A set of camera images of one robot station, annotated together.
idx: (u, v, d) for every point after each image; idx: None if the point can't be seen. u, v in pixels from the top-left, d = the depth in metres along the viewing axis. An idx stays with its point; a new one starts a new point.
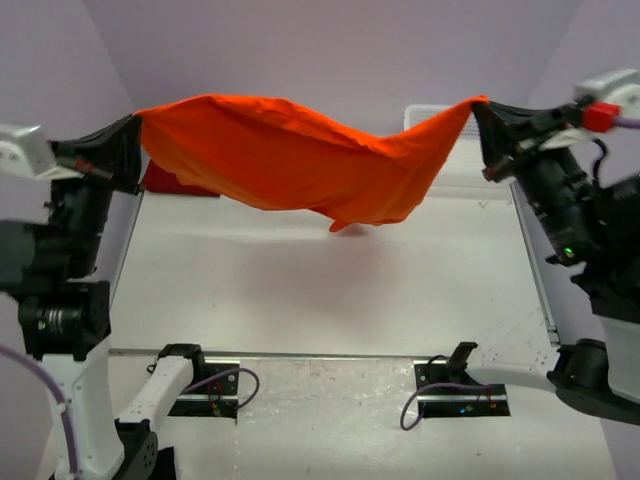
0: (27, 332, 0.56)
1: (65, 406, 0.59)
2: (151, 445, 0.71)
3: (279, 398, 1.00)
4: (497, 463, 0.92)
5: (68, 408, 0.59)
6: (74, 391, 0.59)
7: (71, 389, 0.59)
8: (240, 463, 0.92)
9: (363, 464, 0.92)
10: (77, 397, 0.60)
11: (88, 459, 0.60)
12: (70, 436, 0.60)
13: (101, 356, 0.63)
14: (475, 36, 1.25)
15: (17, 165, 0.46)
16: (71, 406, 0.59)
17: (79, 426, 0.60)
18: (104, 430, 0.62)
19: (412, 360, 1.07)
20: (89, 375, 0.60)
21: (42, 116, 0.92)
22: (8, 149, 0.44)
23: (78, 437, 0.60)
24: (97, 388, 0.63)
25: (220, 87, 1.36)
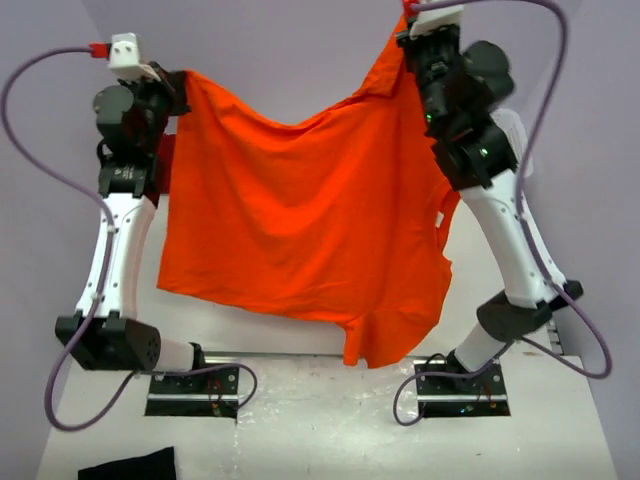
0: (104, 179, 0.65)
1: (111, 228, 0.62)
2: (154, 339, 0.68)
3: (279, 398, 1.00)
4: (496, 463, 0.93)
5: (115, 233, 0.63)
6: (123, 222, 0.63)
7: (121, 220, 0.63)
8: (240, 463, 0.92)
9: (363, 464, 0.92)
10: (125, 228, 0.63)
11: (113, 285, 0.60)
12: (108, 258, 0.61)
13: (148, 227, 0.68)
14: (474, 36, 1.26)
15: (126, 55, 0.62)
16: (118, 232, 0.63)
17: (118, 252, 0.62)
18: (130, 270, 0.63)
19: (412, 360, 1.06)
20: (141, 214, 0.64)
21: (43, 118, 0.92)
22: (126, 44, 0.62)
23: (113, 263, 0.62)
24: (140, 237, 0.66)
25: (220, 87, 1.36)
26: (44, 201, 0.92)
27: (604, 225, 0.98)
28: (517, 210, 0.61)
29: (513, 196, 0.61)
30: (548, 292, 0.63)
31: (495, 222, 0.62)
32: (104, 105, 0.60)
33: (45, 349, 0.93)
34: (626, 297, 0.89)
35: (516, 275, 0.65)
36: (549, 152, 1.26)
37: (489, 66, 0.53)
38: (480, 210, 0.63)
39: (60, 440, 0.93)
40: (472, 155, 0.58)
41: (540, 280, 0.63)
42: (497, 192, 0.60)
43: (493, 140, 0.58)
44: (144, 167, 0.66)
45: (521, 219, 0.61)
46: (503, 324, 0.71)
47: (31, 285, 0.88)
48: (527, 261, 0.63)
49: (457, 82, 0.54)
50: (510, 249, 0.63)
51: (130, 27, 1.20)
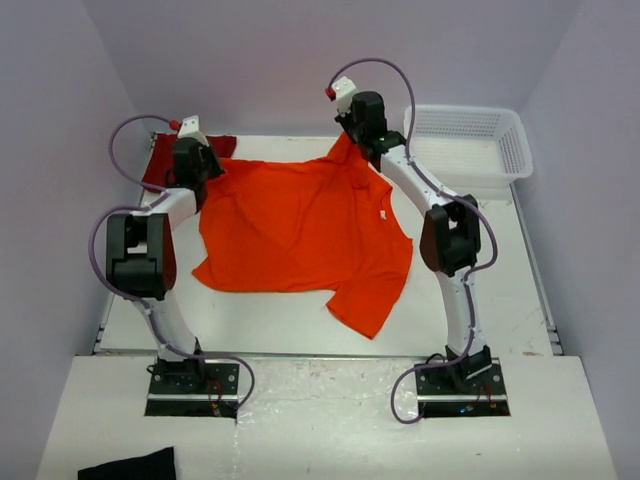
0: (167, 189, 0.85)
1: (165, 191, 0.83)
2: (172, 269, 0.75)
3: (279, 398, 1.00)
4: (496, 464, 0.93)
5: (167, 194, 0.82)
6: (175, 193, 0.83)
7: (174, 190, 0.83)
8: (240, 463, 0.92)
9: (363, 464, 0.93)
10: (174, 195, 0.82)
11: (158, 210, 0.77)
12: (157, 202, 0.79)
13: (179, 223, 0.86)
14: (474, 37, 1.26)
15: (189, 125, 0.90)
16: (170, 194, 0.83)
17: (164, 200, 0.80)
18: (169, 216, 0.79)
19: (412, 360, 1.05)
20: (186, 200, 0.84)
21: (44, 118, 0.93)
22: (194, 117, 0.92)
23: (159, 204, 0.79)
24: (180, 210, 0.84)
25: (220, 87, 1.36)
26: (44, 202, 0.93)
27: (603, 226, 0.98)
28: (408, 158, 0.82)
29: (404, 154, 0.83)
30: (442, 200, 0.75)
31: (396, 173, 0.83)
32: (182, 140, 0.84)
33: (45, 350, 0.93)
34: (626, 298, 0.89)
35: (419, 199, 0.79)
36: (549, 152, 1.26)
37: (369, 97, 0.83)
38: (388, 169, 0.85)
39: (60, 440, 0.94)
40: (375, 143, 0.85)
41: (432, 195, 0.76)
42: (390, 153, 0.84)
43: (390, 135, 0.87)
44: (195, 188, 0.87)
45: (411, 162, 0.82)
46: (428, 248, 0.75)
47: (31, 285, 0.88)
48: (420, 185, 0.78)
49: (354, 109, 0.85)
50: (409, 183, 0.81)
51: (130, 27, 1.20)
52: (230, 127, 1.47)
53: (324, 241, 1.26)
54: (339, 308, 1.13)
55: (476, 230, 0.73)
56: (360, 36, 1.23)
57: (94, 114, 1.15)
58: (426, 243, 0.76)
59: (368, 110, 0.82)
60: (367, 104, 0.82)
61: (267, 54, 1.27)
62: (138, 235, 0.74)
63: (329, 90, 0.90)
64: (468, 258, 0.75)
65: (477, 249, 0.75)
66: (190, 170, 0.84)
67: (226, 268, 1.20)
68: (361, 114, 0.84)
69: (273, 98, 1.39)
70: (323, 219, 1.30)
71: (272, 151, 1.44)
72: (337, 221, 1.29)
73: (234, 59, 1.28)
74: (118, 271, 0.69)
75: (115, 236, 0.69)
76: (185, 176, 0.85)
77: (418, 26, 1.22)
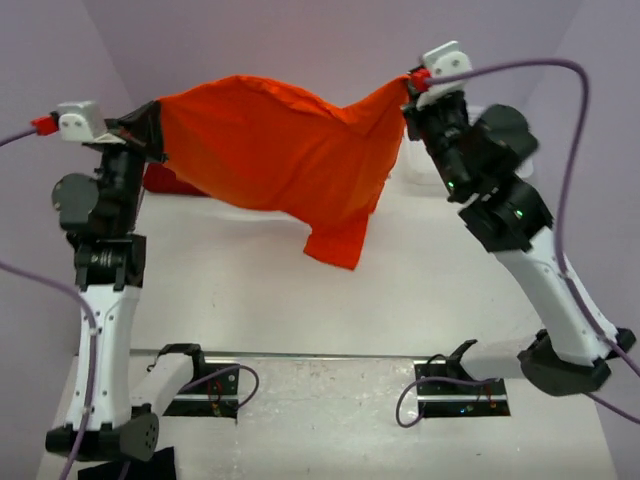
0: (81, 264, 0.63)
1: (94, 331, 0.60)
2: (149, 430, 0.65)
3: (279, 398, 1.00)
4: (496, 464, 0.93)
5: (98, 335, 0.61)
6: (107, 320, 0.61)
7: (104, 317, 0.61)
8: (240, 463, 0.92)
9: (363, 465, 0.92)
10: (108, 326, 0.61)
11: (104, 395, 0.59)
12: (96, 362, 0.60)
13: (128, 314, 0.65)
14: (475, 36, 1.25)
15: (79, 129, 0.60)
16: (102, 330, 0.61)
17: (103, 354, 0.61)
18: (118, 372, 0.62)
19: (412, 360, 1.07)
20: (123, 307, 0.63)
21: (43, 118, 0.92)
22: (74, 117, 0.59)
23: (99, 369, 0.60)
24: (125, 319, 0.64)
25: None
26: (43, 201, 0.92)
27: (606, 225, 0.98)
28: (562, 271, 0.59)
29: (554, 256, 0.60)
30: (603, 348, 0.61)
31: (537, 282, 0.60)
32: (63, 201, 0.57)
33: (45, 349, 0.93)
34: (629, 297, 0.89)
35: (564, 333, 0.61)
36: (551, 152, 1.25)
37: (514, 128, 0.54)
38: (521, 268, 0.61)
39: None
40: (508, 220, 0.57)
41: (593, 336, 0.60)
42: (537, 253, 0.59)
43: (524, 200, 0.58)
44: (122, 249, 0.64)
45: (566, 277, 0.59)
46: (559, 382, 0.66)
47: (31, 285, 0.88)
48: (577, 319, 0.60)
49: (481, 148, 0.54)
50: (555, 305, 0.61)
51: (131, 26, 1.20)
52: None
53: (315, 204, 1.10)
54: (313, 245, 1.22)
55: None
56: (361, 35, 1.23)
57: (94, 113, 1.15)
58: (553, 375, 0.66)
59: (513, 162, 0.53)
60: (513, 151, 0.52)
61: (268, 54, 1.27)
62: None
63: (421, 79, 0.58)
64: None
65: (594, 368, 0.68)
66: (98, 232, 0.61)
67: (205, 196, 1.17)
68: (495, 161, 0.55)
69: None
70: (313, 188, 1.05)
71: None
72: (329, 194, 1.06)
73: (234, 58, 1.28)
74: None
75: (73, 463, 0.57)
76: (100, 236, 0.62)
77: (420, 25, 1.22)
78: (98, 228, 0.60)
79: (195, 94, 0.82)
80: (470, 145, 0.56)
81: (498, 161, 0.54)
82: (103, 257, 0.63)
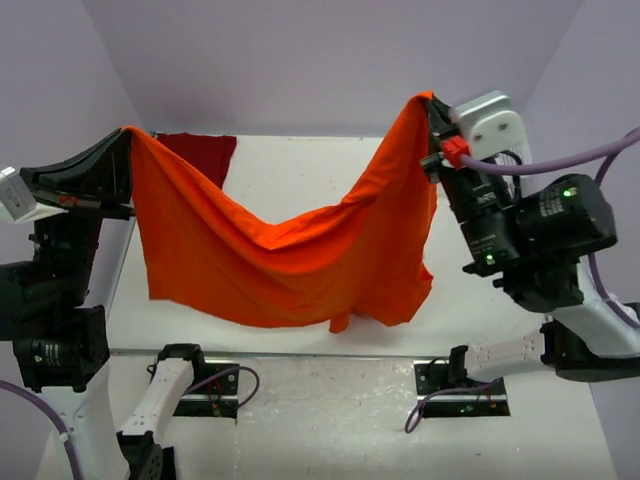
0: (25, 366, 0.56)
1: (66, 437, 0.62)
2: (154, 459, 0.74)
3: (279, 398, 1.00)
4: (496, 463, 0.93)
5: (72, 437, 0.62)
6: (76, 420, 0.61)
7: (72, 418, 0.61)
8: (241, 463, 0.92)
9: (363, 465, 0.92)
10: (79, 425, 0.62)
11: None
12: (76, 462, 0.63)
13: (101, 383, 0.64)
14: (474, 37, 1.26)
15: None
16: (74, 439, 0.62)
17: (83, 453, 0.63)
18: (106, 455, 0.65)
19: (412, 360, 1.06)
20: (91, 404, 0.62)
21: (41, 118, 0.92)
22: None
23: (82, 462, 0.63)
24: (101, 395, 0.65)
25: (221, 87, 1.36)
26: None
27: None
28: (602, 297, 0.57)
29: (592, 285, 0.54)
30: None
31: (595, 321, 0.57)
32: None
33: None
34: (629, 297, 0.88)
35: (612, 343, 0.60)
36: (550, 152, 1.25)
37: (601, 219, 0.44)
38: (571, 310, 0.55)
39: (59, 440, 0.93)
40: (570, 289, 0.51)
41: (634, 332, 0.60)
42: (587, 296, 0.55)
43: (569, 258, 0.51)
44: (80, 338, 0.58)
45: (609, 301, 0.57)
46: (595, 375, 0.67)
47: None
48: (622, 327, 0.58)
49: (564, 233, 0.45)
50: (605, 327, 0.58)
51: (130, 25, 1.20)
52: (229, 126, 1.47)
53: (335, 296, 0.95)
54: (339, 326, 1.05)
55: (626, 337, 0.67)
56: (361, 35, 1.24)
57: (93, 113, 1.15)
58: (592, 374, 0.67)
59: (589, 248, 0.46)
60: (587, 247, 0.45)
61: (267, 53, 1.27)
62: None
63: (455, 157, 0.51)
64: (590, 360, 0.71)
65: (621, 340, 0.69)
66: (32, 329, 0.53)
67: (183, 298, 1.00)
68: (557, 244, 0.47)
69: (274, 97, 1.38)
70: (331, 299, 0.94)
71: (272, 150, 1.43)
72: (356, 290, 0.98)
73: (234, 58, 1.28)
74: None
75: None
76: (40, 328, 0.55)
77: (419, 24, 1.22)
78: (31, 327, 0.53)
79: (185, 191, 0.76)
80: (539, 224, 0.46)
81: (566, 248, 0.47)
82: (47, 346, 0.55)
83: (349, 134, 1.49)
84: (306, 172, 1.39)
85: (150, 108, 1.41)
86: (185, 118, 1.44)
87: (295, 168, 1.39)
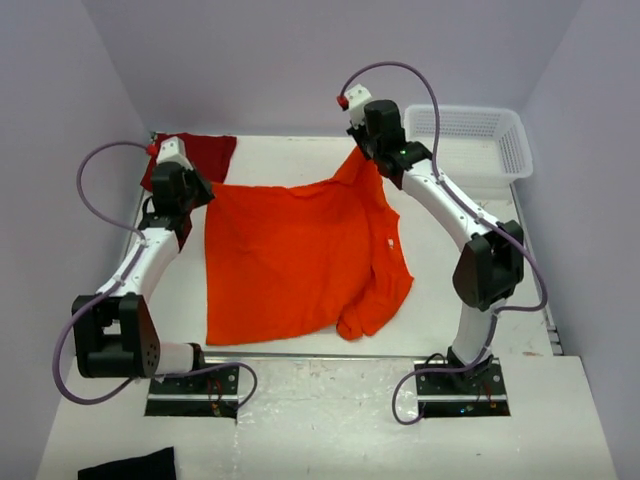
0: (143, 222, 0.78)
1: (142, 241, 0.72)
2: (154, 347, 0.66)
3: (279, 398, 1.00)
4: (496, 464, 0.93)
5: (145, 247, 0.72)
6: (154, 242, 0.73)
7: (153, 240, 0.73)
8: (240, 463, 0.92)
9: (363, 465, 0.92)
10: (154, 246, 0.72)
11: (134, 278, 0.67)
12: (134, 261, 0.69)
13: (165, 260, 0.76)
14: (475, 37, 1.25)
15: (169, 149, 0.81)
16: (149, 245, 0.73)
17: (143, 257, 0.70)
18: (147, 280, 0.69)
19: (412, 360, 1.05)
20: (168, 242, 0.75)
21: (42, 119, 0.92)
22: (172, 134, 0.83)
23: (136, 265, 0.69)
24: (165, 258, 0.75)
25: (221, 87, 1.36)
26: (44, 201, 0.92)
27: (604, 224, 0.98)
28: (436, 176, 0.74)
29: (431, 172, 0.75)
30: (482, 228, 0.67)
31: (424, 194, 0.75)
32: (159, 169, 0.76)
33: (46, 349, 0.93)
34: (628, 299, 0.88)
35: (453, 225, 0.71)
36: (550, 152, 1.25)
37: (382, 105, 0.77)
38: (411, 187, 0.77)
39: (60, 440, 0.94)
40: (396, 157, 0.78)
41: (469, 220, 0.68)
42: (415, 171, 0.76)
43: (411, 146, 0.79)
44: (176, 218, 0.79)
45: (440, 182, 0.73)
46: (465, 280, 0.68)
47: (31, 286, 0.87)
48: (455, 210, 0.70)
49: (366, 120, 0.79)
50: (441, 207, 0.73)
51: (129, 26, 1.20)
52: (229, 126, 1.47)
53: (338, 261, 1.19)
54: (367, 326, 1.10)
55: (519, 263, 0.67)
56: (361, 36, 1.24)
57: (94, 114, 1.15)
58: (459, 275, 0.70)
59: (382, 118, 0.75)
60: (381, 113, 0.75)
61: (267, 54, 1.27)
62: (111, 315, 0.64)
63: (342, 98, 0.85)
64: (506, 292, 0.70)
65: (518, 281, 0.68)
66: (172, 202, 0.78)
67: (231, 328, 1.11)
68: (376, 125, 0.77)
69: (274, 98, 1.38)
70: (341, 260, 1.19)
71: (272, 151, 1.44)
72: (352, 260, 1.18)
73: (234, 59, 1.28)
74: (92, 368, 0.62)
75: (85, 327, 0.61)
76: (163, 204, 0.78)
77: (420, 25, 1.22)
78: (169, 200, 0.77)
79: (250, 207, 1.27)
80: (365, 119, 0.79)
81: (377, 123, 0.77)
82: (161, 217, 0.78)
83: (349, 134, 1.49)
84: (306, 173, 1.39)
85: (151, 109, 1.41)
86: (186, 118, 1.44)
87: (295, 168, 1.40)
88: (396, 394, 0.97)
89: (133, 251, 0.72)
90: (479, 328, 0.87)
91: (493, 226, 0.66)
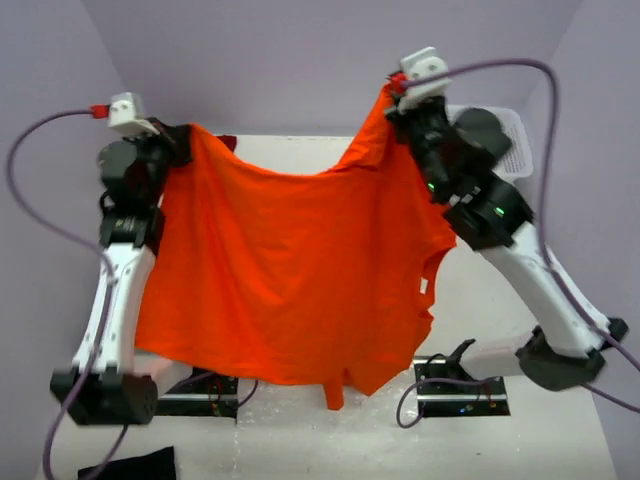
0: (104, 229, 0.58)
1: (110, 279, 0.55)
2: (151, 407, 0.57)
3: (279, 399, 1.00)
4: (496, 462, 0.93)
5: (113, 285, 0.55)
6: (123, 274, 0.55)
7: (121, 271, 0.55)
8: (240, 462, 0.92)
9: (363, 465, 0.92)
10: (124, 280, 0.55)
11: (110, 338, 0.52)
12: (108, 309, 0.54)
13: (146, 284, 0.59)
14: (476, 36, 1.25)
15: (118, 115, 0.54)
16: (117, 282, 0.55)
17: (115, 306, 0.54)
18: (129, 332, 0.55)
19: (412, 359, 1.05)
20: (140, 270, 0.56)
21: (41, 118, 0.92)
22: (123, 100, 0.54)
23: (111, 311, 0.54)
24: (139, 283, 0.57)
25: (221, 86, 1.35)
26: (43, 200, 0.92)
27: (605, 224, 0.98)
28: (546, 262, 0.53)
29: (539, 249, 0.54)
30: (597, 339, 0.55)
31: (533, 287, 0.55)
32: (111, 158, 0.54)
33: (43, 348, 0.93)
34: (628, 298, 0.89)
35: (554, 325, 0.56)
36: None
37: (499, 140, 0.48)
38: (506, 268, 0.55)
39: (59, 440, 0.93)
40: (494, 220, 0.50)
41: (584, 328, 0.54)
42: (522, 247, 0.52)
43: (504, 194, 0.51)
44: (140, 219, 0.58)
45: (552, 270, 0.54)
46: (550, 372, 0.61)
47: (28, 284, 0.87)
48: (567, 311, 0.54)
49: (467, 160, 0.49)
50: (545, 300, 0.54)
51: (130, 25, 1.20)
52: (229, 126, 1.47)
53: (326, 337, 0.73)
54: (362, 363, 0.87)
55: None
56: (362, 35, 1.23)
57: (93, 112, 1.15)
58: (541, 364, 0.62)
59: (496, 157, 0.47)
60: (493, 152, 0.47)
61: (267, 54, 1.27)
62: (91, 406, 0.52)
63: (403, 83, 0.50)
64: None
65: None
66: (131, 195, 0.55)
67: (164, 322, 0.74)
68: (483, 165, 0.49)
69: (274, 97, 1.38)
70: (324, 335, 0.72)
71: (272, 150, 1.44)
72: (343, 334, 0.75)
73: (234, 58, 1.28)
74: None
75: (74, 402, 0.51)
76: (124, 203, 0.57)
77: (421, 25, 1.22)
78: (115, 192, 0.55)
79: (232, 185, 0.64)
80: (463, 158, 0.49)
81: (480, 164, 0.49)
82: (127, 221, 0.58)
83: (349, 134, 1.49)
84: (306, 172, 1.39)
85: (151, 108, 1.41)
86: (185, 117, 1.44)
87: (294, 168, 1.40)
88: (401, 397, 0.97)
89: (101, 291, 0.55)
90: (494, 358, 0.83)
91: (608, 336, 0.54)
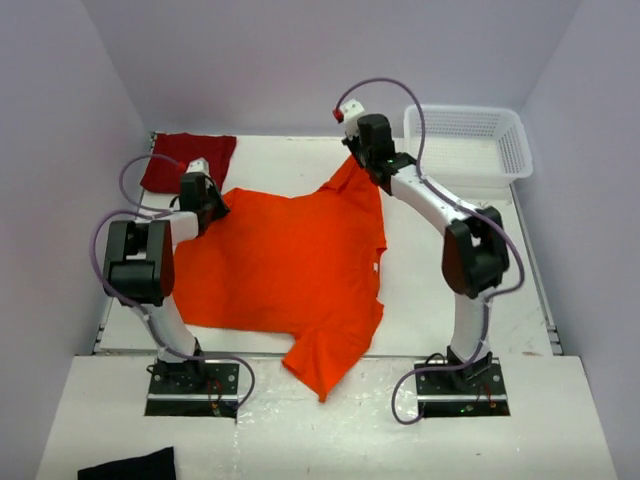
0: None
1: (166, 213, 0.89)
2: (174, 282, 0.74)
3: (278, 398, 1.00)
4: (495, 462, 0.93)
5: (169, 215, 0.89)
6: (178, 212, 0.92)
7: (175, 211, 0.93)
8: (240, 463, 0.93)
9: (363, 464, 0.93)
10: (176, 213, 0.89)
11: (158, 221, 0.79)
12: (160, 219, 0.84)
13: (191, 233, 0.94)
14: (475, 36, 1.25)
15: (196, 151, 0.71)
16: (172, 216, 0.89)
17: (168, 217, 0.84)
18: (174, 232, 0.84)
19: (412, 360, 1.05)
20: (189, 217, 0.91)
21: (41, 119, 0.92)
22: None
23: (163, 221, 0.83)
24: (182, 230, 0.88)
25: (220, 87, 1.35)
26: (43, 201, 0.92)
27: (603, 223, 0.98)
28: (418, 177, 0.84)
29: (414, 174, 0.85)
30: (461, 214, 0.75)
31: (408, 192, 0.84)
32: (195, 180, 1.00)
33: (44, 348, 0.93)
34: (627, 298, 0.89)
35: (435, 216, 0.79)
36: (549, 152, 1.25)
37: (374, 119, 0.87)
38: (398, 188, 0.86)
39: (60, 440, 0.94)
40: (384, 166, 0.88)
41: (449, 209, 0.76)
42: (401, 175, 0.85)
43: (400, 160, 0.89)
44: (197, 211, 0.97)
45: (423, 180, 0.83)
46: (454, 267, 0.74)
47: (29, 285, 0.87)
48: (436, 202, 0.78)
49: (361, 133, 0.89)
50: (422, 201, 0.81)
51: (128, 26, 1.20)
52: (229, 126, 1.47)
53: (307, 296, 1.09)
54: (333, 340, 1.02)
55: (503, 249, 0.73)
56: (361, 36, 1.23)
57: (92, 113, 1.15)
58: (449, 264, 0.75)
59: (373, 131, 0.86)
60: (372, 126, 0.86)
61: (266, 54, 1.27)
62: (137, 243, 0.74)
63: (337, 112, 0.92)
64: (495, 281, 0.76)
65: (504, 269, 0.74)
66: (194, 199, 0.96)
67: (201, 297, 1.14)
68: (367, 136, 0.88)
69: (274, 97, 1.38)
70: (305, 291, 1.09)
71: (272, 151, 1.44)
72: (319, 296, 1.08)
73: (233, 58, 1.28)
74: (115, 283, 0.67)
75: (116, 237, 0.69)
76: (188, 203, 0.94)
77: (420, 25, 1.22)
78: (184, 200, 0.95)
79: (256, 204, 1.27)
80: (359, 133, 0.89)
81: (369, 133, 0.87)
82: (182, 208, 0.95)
83: None
84: (306, 172, 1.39)
85: (150, 108, 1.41)
86: (185, 118, 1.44)
87: (294, 168, 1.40)
88: (395, 393, 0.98)
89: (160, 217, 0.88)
90: (471, 325, 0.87)
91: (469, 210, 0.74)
